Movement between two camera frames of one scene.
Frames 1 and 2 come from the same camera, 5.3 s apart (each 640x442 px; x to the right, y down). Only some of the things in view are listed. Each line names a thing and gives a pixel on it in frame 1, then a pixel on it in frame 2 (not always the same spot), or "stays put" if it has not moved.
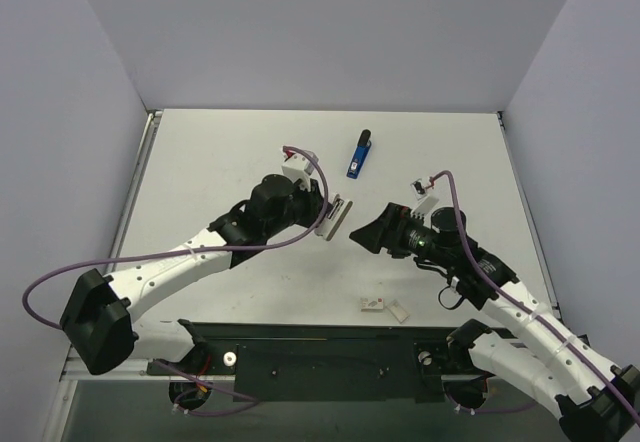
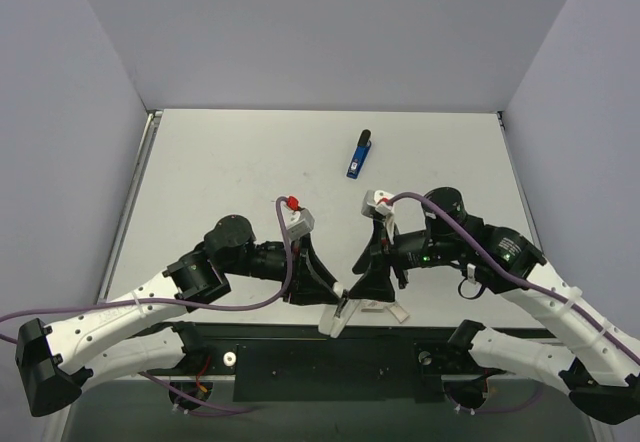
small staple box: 372,304 stays put
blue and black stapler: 360,155 stays put
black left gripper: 316,210 to 298,270
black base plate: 324,362 stays put
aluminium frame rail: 126,369 stays put
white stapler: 329,227 to 332,325
